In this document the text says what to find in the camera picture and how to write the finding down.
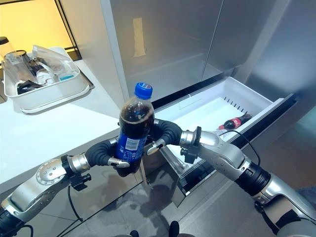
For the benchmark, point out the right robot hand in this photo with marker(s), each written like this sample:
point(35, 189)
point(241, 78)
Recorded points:
point(165, 130)

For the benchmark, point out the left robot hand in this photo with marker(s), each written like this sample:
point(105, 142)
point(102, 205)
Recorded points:
point(98, 153)

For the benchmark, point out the blue-label cola bottle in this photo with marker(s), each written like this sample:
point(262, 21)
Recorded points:
point(134, 133)

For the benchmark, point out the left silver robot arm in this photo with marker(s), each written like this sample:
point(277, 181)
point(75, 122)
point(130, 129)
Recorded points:
point(37, 182)

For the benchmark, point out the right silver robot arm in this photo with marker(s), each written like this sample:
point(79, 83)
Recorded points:
point(247, 172)

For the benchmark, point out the white refrigerator drawer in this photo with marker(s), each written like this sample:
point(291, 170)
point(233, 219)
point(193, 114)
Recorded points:
point(217, 128)

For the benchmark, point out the stainless steel refrigerator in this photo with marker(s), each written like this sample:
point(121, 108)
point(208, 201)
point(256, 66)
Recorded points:
point(197, 49)

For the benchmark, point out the red-label cola bottle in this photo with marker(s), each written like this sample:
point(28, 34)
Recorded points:
point(234, 122)

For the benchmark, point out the white plastic tray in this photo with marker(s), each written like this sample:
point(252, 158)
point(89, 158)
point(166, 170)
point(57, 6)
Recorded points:
point(47, 89)

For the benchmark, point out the teal packet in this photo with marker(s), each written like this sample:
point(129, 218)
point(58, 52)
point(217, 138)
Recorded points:
point(66, 77)

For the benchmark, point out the robot dark feet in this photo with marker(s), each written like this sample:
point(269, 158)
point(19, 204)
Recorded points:
point(153, 230)

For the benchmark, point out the white small bottle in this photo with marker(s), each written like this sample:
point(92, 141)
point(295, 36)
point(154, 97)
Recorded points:
point(44, 75)

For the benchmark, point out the beige tape strip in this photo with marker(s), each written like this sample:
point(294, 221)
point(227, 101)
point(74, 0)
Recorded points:
point(139, 37)

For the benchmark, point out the black pouch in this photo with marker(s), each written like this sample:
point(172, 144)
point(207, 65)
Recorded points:
point(27, 87)

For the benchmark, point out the clear plastic bag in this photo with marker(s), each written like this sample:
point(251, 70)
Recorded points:
point(50, 58)

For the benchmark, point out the clear cup with black rim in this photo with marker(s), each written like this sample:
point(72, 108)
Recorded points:
point(15, 64)

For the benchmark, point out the black metal frame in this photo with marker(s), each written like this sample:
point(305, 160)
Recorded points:
point(70, 29)

